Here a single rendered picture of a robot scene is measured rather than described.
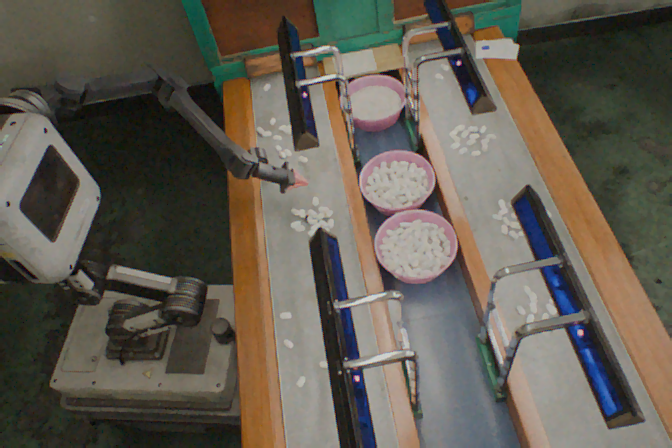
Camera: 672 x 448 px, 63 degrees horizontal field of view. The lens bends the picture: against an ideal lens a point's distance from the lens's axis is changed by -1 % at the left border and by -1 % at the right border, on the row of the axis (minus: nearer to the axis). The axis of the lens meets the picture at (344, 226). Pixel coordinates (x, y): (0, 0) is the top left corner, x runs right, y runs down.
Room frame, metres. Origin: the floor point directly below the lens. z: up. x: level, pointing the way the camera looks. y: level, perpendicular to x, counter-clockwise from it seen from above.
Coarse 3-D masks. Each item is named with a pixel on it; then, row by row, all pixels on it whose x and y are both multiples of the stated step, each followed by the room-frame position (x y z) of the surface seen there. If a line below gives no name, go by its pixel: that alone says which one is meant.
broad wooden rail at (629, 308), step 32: (480, 32) 1.97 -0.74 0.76; (512, 64) 1.73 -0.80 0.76; (512, 96) 1.55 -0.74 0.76; (544, 128) 1.35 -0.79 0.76; (544, 160) 1.21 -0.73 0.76; (576, 192) 1.05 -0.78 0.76; (576, 224) 0.92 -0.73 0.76; (608, 256) 0.79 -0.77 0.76; (608, 288) 0.69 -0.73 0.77; (640, 288) 0.66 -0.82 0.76; (640, 320) 0.57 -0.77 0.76; (640, 352) 0.48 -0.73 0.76
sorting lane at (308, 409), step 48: (288, 144) 1.56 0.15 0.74; (288, 192) 1.32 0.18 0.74; (336, 192) 1.27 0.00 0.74; (288, 240) 1.11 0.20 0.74; (288, 288) 0.92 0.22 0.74; (288, 336) 0.76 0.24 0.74; (288, 384) 0.61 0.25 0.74; (384, 384) 0.55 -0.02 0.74; (288, 432) 0.47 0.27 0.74; (336, 432) 0.44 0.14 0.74; (384, 432) 0.42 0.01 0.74
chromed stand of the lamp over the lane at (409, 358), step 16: (336, 304) 0.63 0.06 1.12; (352, 304) 0.62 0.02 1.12; (368, 304) 0.62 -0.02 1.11; (400, 304) 0.62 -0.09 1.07; (400, 320) 0.62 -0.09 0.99; (400, 336) 0.62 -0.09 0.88; (384, 352) 0.49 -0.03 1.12; (400, 352) 0.48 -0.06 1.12; (416, 352) 0.48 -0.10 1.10; (336, 368) 0.48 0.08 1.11; (352, 368) 0.47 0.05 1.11; (368, 368) 0.46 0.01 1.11; (416, 368) 0.46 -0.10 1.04; (416, 384) 0.46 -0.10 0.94; (416, 400) 0.46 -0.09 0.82; (416, 416) 0.45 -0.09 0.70
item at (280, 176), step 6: (288, 162) 1.34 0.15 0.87; (276, 168) 1.30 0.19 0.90; (282, 168) 1.31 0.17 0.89; (288, 168) 1.31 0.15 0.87; (276, 174) 1.27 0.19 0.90; (282, 174) 1.28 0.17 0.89; (288, 174) 1.28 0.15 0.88; (270, 180) 1.27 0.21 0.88; (276, 180) 1.27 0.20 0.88; (282, 180) 1.27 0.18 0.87; (288, 180) 1.25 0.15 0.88; (282, 186) 1.26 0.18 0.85; (282, 192) 1.24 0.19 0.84
